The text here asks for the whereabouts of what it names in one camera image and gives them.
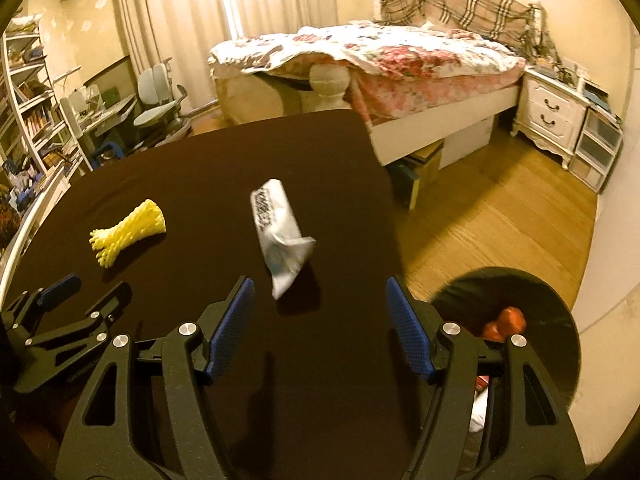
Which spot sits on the black round bin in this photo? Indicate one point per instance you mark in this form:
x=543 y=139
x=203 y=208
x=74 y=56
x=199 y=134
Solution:
x=545 y=310

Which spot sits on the white curved rail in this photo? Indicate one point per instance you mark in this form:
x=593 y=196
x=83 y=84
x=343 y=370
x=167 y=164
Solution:
x=35 y=220

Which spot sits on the bed with floral quilt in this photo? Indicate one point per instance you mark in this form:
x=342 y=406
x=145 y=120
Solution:
x=435 y=125

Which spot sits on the brown furry toy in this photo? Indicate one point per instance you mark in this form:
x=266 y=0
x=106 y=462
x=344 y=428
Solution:
x=7 y=220

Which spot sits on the plastic drawer unit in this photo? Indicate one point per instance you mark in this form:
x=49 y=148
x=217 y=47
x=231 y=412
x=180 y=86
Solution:
x=597 y=150

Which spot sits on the cardboard box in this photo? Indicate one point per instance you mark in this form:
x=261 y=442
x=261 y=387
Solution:
x=425 y=170

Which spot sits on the red snack wrapper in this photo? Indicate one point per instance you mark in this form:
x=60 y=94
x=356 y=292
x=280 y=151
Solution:
x=481 y=383

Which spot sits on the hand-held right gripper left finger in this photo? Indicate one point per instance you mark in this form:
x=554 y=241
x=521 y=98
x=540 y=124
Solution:
x=230 y=325

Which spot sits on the white nightstand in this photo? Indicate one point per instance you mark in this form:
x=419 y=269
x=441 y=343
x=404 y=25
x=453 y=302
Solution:
x=547 y=110

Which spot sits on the silver foil packet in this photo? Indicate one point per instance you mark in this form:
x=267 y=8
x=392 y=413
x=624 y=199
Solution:
x=277 y=230

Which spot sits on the pale green desk chair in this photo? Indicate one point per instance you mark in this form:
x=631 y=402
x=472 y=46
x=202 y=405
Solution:
x=155 y=90

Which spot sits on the white bookshelf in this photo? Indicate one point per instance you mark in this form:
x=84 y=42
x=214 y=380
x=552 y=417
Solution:
x=35 y=110

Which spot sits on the plaid blanket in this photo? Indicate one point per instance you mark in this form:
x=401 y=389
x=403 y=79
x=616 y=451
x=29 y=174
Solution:
x=460 y=0

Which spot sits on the blue plastic item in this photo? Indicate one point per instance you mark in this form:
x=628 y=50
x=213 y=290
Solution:
x=107 y=152

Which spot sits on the cream curtain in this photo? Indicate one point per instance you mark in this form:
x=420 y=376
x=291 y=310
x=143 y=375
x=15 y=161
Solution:
x=200 y=10

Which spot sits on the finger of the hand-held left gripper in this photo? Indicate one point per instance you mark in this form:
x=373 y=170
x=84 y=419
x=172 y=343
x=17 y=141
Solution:
x=60 y=287
x=107 y=305

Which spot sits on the white study desk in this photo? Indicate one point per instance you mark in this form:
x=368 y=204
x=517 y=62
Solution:
x=105 y=115

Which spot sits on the floral quilt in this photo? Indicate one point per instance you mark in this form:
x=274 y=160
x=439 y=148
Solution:
x=410 y=55

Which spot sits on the white round bedpost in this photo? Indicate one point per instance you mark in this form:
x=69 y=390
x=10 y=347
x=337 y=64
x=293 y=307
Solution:
x=327 y=85

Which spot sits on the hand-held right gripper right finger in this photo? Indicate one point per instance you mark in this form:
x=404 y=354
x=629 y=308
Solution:
x=407 y=325

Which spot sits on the yellow foam fruit net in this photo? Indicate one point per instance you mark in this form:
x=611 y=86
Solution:
x=127 y=232

